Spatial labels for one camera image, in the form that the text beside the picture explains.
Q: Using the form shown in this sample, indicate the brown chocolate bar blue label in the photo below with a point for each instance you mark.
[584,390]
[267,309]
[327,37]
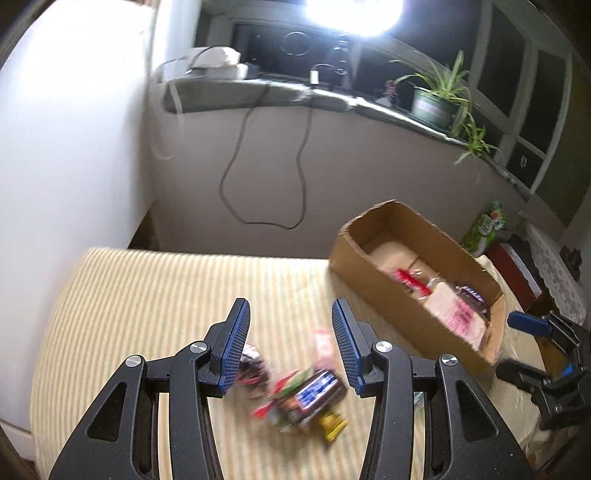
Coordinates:
[320,394]

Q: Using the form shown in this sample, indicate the small yellow snack packet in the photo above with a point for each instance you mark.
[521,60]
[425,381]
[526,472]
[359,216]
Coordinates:
[332,424]

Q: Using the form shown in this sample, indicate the green tissue pack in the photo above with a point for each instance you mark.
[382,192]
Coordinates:
[484,230]

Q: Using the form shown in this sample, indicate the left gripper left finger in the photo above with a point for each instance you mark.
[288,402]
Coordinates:
[203,370]

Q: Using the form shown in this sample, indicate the pink printed packet in box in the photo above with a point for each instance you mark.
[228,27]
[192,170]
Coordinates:
[456,314]

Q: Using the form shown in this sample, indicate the white power adapter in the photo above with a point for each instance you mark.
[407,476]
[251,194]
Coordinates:
[216,62]

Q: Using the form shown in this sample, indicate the red clear candy bag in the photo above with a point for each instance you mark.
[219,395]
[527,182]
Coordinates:
[253,372]

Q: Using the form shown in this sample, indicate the potted spider plant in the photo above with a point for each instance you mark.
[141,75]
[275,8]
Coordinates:
[443,99]

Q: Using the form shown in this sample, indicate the grey window sill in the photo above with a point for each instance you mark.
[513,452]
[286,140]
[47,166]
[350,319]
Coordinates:
[414,146]

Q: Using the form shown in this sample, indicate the lace covered side table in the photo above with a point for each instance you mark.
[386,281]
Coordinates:
[534,268]

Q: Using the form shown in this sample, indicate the red snack bag in box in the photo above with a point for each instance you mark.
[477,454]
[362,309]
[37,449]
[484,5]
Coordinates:
[407,278]

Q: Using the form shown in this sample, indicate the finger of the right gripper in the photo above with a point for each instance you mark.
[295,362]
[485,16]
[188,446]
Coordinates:
[562,402]
[563,333]

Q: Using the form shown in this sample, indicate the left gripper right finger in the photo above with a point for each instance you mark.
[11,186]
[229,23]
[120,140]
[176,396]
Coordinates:
[382,371]

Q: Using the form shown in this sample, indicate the cardboard box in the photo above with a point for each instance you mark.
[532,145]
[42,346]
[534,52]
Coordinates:
[392,235]

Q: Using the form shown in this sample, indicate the pink candy packet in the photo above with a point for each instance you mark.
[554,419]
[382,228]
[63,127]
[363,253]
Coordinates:
[324,348]

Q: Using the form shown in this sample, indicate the green yellow snack pouch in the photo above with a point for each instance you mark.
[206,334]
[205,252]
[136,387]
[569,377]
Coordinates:
[279,406]

